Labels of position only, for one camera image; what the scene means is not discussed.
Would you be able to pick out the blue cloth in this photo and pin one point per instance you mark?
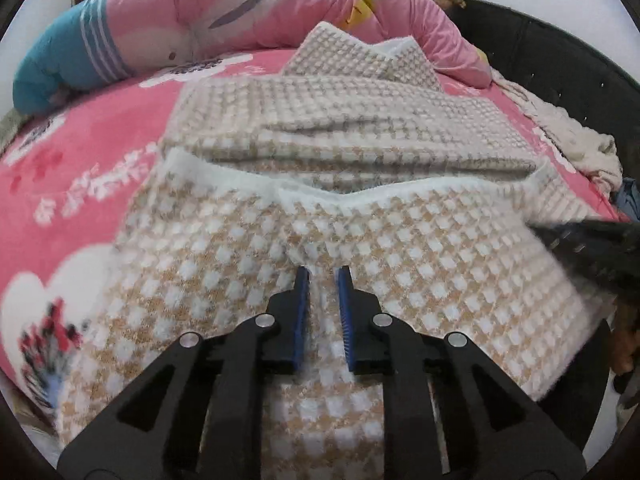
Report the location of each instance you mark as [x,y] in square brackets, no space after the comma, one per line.
[627,200]

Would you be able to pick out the pink printed quilt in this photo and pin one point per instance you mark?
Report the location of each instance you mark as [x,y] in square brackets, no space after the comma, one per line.
[200,15]

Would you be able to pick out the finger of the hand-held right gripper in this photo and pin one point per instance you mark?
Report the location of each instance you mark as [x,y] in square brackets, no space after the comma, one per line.
[585,242]

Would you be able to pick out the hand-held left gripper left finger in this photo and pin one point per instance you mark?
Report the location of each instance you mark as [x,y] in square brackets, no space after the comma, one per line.
[300,310]

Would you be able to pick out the dark padded headboard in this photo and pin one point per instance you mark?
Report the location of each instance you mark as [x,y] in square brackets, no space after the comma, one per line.
[550,55]

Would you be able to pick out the pink floral bed sheet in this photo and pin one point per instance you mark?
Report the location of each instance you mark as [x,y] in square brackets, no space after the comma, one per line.
[75,160]

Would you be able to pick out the person's right hand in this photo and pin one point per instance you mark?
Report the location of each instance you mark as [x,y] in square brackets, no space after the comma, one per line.
[626,342]

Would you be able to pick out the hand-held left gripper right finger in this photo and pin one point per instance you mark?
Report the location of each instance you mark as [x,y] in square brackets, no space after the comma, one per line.
[345,310]

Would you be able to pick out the beige white checked fleece garment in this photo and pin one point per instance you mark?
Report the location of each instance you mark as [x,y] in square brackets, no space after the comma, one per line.
[400,240]

